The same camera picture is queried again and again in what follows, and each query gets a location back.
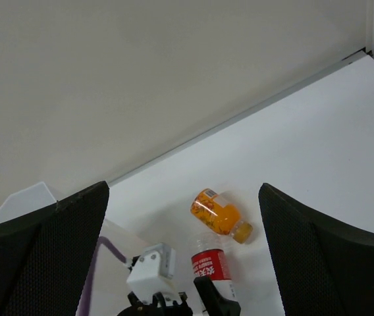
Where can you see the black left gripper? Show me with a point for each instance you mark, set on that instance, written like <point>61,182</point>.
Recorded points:
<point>214,302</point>

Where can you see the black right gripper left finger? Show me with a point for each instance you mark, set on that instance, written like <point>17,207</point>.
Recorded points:
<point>39,256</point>

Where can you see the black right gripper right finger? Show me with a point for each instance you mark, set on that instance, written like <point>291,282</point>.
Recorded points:
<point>323,266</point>

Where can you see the white octagonal bin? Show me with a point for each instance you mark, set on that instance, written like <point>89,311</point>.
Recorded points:
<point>75,237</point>

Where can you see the red label clear water bottle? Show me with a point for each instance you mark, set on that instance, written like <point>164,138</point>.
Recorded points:
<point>209,260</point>

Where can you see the orange juice bottle patterned label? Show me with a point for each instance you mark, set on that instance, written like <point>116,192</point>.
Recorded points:
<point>221,216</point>

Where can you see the aluminium table frame rail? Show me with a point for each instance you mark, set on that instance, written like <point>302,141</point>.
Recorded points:
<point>255,107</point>

